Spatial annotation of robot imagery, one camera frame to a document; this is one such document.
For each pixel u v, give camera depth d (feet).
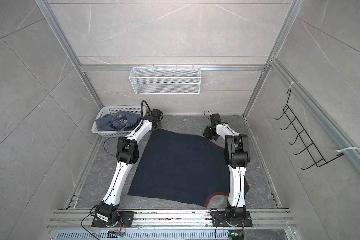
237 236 2.30
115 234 2.32
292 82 2.29
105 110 3.65
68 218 2.45
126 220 2.40
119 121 3.52
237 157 1.94
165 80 3.30
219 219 2.39
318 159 1.97
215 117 2.90
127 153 2.29
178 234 2.30
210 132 3.05
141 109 2.84
